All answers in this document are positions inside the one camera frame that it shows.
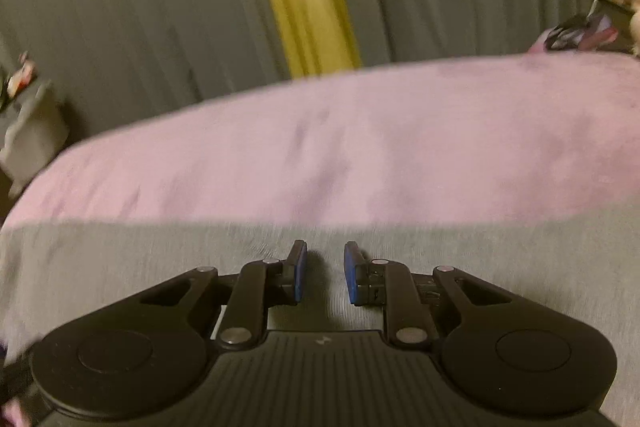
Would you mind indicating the dark patterned cloth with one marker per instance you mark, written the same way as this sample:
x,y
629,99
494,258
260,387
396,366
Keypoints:
x,y
575,33

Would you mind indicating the white pillow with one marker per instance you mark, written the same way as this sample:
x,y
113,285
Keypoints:
x,y
35,132

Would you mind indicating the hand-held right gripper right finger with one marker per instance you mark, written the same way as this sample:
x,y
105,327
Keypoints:
x,y
351,274

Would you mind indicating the person's left forearm pink sleeve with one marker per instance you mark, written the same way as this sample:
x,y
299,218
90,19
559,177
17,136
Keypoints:
x,y
11,413

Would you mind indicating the pink blanket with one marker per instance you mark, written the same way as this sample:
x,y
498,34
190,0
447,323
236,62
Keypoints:
x,y
350,147

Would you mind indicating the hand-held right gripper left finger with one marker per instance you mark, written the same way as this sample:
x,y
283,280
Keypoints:
x,y
300,274

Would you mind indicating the small plush toy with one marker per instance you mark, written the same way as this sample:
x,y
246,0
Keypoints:
x,y
21,74

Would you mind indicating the grey pants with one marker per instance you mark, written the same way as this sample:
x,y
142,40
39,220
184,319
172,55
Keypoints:
x,y
150,252

